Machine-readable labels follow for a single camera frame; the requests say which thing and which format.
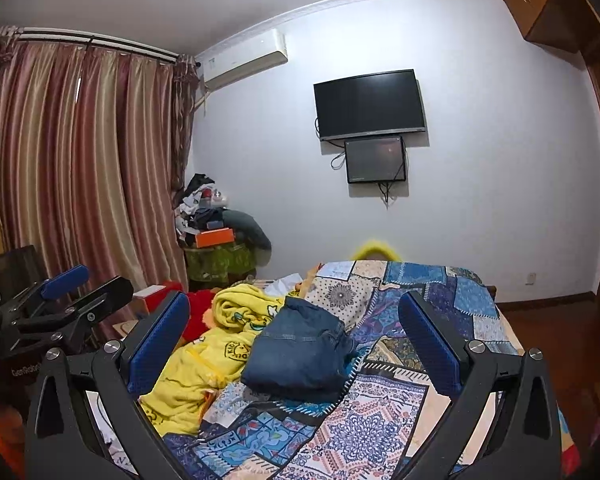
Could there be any striped pink curtain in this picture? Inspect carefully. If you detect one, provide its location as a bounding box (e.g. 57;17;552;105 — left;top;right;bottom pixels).
0;27;201;346

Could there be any yellow plush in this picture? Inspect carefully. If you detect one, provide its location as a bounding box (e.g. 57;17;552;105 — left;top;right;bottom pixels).
350;240;403;262

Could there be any curtain rail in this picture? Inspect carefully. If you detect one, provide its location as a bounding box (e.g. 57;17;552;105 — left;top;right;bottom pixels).
10;30;201;66

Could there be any white printed cloth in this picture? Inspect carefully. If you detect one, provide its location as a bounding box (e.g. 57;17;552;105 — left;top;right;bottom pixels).
87;392;148;468

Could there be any blue denim jacket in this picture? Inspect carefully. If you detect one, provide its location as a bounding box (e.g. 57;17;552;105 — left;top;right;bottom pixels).
241;296;363;403

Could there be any green cloth-covered cabinet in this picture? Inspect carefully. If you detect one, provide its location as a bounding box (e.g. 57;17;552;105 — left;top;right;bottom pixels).
184;242;258;286

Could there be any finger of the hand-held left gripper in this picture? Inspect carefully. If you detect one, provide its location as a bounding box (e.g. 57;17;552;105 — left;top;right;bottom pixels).
0;265;90;323
17;276;135;348

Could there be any white air conditioner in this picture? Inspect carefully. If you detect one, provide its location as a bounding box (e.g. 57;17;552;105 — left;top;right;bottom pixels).
197;29;288;92

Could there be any large black wall television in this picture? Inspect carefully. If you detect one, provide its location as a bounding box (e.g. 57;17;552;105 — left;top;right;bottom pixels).
313;69;427;142

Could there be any person's left forearm orange sleeve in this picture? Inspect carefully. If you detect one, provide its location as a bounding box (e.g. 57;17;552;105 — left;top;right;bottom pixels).
0;392;28;466

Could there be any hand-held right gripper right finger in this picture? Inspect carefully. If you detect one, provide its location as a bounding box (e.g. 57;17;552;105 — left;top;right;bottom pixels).
399;290;563;480

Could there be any small black wall monitor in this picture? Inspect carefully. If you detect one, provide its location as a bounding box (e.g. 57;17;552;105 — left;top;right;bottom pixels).
344;136;407;184

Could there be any cardboard box with white lid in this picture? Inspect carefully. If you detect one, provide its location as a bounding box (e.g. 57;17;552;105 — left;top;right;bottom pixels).
130;284;170;317

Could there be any black mesh chair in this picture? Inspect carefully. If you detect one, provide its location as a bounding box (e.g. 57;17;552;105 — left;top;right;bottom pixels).
0;245;48;306

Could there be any patchwork printed blanket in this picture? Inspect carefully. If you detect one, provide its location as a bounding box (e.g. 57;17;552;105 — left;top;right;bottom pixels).
162;259;571;480

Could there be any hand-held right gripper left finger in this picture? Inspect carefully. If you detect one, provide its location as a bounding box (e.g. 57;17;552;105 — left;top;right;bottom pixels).
25;290;191;480

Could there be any yellow printed fleece robe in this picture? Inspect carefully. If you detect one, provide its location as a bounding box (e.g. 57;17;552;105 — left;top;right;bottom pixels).
139;282;293;436

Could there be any orange box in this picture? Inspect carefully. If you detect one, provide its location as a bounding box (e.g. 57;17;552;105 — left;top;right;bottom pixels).
194;227;235;249

